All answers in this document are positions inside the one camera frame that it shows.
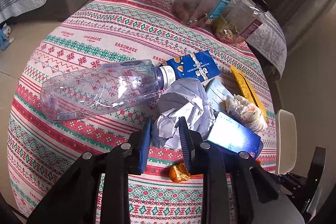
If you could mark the dark blue tissue box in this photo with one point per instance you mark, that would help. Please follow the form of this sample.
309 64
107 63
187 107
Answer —
230 134

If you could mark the grey quilted bed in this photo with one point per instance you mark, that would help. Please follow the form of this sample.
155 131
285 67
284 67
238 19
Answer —
269 41

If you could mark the blue stuffed toy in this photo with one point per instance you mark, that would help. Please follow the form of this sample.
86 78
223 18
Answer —
5 39

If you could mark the white paper ball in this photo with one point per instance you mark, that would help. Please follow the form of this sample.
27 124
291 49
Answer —
185 98

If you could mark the blue almond biscuit box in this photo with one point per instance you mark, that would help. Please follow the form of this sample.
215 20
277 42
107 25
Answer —
198 65

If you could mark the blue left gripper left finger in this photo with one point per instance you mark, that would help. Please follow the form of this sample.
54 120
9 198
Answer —
143 146

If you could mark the yellow snack packet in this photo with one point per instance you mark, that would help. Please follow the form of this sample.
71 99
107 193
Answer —
247 89

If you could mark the stained tissue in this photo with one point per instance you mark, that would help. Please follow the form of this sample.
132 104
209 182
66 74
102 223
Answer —
247 113

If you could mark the light blue small box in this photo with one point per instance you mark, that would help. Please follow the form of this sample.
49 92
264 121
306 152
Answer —
217 94

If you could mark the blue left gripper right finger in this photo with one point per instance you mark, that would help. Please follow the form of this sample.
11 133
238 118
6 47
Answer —
187 145

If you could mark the white trash bin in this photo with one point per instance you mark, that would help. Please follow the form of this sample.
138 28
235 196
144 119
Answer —
286 143

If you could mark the clear plastic bottle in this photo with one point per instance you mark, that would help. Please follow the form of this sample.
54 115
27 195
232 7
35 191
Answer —
102 90

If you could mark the right black-lid nut jar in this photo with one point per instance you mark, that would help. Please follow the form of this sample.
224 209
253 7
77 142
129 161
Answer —
239 20

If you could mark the orange peel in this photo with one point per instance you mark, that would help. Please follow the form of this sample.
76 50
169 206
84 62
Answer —
178 173

